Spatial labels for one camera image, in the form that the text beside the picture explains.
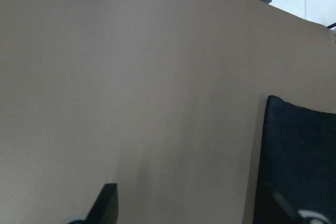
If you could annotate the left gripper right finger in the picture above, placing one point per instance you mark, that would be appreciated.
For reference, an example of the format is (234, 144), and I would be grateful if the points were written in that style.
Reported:
(284, 211)

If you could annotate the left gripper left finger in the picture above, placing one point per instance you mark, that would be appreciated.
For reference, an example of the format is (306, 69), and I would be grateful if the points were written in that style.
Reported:
(105, 208)

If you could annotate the black graphic t-shirt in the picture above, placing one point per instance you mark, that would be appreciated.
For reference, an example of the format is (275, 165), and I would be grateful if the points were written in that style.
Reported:
(297, 156)

